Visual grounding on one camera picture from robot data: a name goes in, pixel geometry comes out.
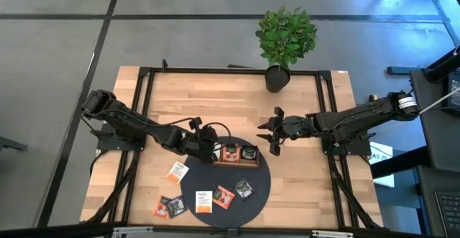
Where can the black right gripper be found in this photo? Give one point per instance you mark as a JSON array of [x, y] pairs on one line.
[[296, 127]]

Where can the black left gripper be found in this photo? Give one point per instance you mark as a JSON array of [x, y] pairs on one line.
[[201, 142]]

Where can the dark blackcurrant tea packet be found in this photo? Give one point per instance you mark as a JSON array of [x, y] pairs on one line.
[[244, 189], [177, 206], [249, 152]]

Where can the white orange Tazo tea packet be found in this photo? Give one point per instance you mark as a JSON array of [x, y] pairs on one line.
[[177, 172], [203, 202]]

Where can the wooden three-compartment tray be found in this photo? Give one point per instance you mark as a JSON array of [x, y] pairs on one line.
[[248, 164]]

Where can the green potted plant black pot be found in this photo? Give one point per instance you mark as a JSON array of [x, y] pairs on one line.
[[285, 36]]

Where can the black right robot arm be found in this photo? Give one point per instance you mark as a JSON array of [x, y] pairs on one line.
[[359, 117]]

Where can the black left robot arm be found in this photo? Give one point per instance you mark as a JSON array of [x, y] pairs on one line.
[[136, 123]]

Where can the round dark woven placemat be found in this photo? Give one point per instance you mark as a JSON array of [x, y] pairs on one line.
[[223, 177]]

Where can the white paper sign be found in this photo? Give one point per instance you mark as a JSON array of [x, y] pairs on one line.
[[377, 148]]

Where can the black diagonal desk beam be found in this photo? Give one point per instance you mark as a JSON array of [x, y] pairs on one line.
[[399, 164]]

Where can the black desk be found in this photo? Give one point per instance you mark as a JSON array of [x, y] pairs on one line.
[[431, 141]]

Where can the black keyboard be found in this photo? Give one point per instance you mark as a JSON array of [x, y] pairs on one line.
[[449, 209]]

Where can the black metal table frame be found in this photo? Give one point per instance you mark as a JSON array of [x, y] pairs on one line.
[[215, 70]]

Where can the small black post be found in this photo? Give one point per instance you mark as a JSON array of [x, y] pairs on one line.
[[165, 65]]

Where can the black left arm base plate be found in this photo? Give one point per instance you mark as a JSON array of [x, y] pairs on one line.
[[108, 142]]

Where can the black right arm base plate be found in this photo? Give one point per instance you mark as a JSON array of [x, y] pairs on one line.
[[361, 149]]

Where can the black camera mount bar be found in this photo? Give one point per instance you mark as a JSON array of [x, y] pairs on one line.
[[72, 232]]

